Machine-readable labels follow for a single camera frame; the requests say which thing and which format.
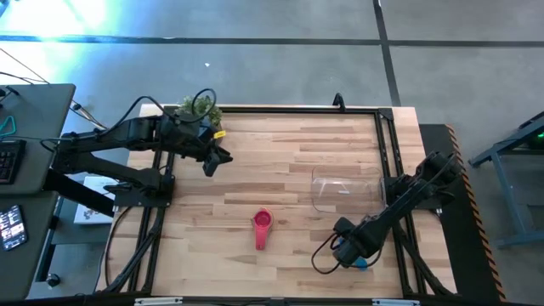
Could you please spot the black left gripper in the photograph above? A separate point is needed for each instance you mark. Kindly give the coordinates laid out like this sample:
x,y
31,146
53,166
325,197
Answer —
x,y
197,140

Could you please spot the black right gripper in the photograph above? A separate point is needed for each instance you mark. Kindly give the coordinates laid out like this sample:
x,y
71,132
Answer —
x,y
355,242

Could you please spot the blue plastic measuring cup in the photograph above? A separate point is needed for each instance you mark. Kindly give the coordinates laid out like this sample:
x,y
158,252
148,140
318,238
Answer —
x,y
362,264

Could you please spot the pink plastic measuring cup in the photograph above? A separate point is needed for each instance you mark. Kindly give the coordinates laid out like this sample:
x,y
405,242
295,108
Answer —
x,y
260,240

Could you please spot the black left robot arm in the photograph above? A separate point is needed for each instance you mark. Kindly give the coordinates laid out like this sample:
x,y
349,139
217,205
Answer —
x,y
123,132

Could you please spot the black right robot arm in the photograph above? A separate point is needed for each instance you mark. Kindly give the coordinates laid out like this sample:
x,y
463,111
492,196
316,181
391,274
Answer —
x,y
404,200

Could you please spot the clear plastic basket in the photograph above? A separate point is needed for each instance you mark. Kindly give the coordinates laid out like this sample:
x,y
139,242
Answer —
x,y
348,189

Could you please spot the green plant in ribbed pot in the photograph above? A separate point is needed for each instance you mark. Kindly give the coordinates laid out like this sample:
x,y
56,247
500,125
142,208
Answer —
x,y
212,114

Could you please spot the black mat with hazard stripe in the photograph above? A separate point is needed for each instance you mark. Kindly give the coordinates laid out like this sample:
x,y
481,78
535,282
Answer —
x,y
463,255

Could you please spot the white booklet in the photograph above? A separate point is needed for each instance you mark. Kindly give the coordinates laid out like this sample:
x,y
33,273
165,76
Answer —
x,y
91,212

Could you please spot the blue-grey metal stand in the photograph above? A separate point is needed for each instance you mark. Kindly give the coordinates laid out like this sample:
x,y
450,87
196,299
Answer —
x,y
499,178

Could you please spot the grey side desk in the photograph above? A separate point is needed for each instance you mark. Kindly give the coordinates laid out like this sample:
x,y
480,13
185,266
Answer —
x,y
38,110

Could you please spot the black round knob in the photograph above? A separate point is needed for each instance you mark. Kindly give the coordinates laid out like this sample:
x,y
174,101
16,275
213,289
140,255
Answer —
x,y
53,280

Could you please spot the black keyboard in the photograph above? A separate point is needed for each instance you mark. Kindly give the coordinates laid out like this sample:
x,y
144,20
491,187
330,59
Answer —
x,y
10,161

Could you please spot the black box with green light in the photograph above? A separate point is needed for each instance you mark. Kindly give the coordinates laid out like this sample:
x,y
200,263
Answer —
x,y
539,142

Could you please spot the teal clip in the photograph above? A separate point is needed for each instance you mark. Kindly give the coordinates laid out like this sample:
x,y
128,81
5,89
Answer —
x,y
9,122

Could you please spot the black smartphone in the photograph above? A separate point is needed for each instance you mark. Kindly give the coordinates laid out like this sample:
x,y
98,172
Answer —
x,y
12,227

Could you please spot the white frame bracket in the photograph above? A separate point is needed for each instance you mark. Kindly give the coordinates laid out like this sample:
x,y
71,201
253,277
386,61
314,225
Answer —
x,y
158,301
395,302

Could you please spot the black aluminium table frame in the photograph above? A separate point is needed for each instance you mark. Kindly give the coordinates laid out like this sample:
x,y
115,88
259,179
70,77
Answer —
x,y
297,109

